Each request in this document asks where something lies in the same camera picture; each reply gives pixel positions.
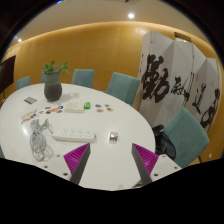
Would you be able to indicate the sheet of colourful stickers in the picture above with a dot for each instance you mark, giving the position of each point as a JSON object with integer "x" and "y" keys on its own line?
{"x": 29, "y": 116}

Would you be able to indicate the potted plant in grey pot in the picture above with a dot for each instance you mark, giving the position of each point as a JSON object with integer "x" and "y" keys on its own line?
{"x": 52, "y": 87}

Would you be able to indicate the white power strip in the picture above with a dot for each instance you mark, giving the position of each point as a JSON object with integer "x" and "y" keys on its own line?
{"x": 75, "y": 135}

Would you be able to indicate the dark square sticker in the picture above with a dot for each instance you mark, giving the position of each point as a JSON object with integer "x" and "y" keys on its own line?
{"x": 48, "y": 112}

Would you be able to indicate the white calligraphy folding screen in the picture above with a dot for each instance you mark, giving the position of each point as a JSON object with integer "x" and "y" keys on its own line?
{"x": 173, "y": 86}

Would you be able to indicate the group of teal chairs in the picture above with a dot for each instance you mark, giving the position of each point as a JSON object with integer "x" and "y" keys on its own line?
{"x": 123, "y": 86}

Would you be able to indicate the small green box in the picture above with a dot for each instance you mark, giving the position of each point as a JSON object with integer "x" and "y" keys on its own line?
{"x": 87, "y": 105}

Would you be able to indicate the small pinkish white charger block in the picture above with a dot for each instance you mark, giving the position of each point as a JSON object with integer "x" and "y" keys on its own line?
{"x": 113, "y": 137}

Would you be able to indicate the small grey flat card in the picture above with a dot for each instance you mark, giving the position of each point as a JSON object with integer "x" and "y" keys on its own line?
{"x": 30, "y": 100}

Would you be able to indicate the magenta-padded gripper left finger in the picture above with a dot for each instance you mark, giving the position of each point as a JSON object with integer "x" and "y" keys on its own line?
{"x": 78, "y": 158}

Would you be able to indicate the small orange sticker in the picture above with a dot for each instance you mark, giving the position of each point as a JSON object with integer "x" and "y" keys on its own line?
{"x": 40, "y": 112}

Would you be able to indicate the flat white box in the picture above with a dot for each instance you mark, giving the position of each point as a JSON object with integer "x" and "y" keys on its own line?
{"x": 74, "y": 108}

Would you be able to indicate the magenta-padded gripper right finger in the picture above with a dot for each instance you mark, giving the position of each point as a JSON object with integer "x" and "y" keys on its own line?
{"x": 146, "y": 160}

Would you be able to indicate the black wall screen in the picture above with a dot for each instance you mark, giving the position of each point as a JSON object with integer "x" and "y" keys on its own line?
{"x": 7, "y": 73}

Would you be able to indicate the round recessed ceiling light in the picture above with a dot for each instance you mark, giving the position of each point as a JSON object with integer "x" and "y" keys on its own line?
{"x": 131, "y": 15}
{"x": 19, "y": 40}

